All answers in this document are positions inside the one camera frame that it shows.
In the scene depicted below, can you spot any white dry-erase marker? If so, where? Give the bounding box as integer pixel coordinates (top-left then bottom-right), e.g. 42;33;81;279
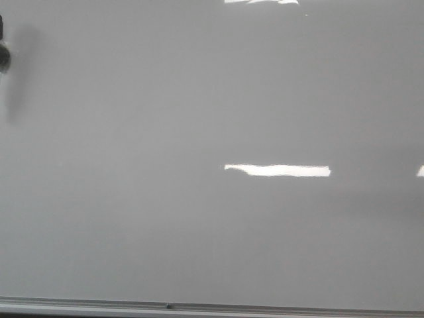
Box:
0;15;4;41

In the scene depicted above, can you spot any white whiteboard with aluminium frame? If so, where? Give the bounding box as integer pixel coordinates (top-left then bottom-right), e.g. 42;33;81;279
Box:
1;1;423;317

